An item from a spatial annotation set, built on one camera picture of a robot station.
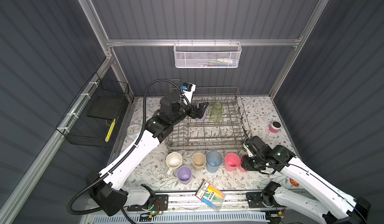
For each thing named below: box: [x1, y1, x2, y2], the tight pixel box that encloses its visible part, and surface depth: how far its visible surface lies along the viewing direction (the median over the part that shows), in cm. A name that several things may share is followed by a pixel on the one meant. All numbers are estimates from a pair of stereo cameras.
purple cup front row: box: [176, 166, 193, 185], surface depth 82 cm
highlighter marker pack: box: [194, 179, 226, 213], surface depth 77 cm
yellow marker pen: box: [105, 118, 116, 143], surface depth 69 cm
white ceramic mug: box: [165, 152, 183, 177], surface depth 82 cm
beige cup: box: [191, 152, 207, 171], surface depth 82 cm
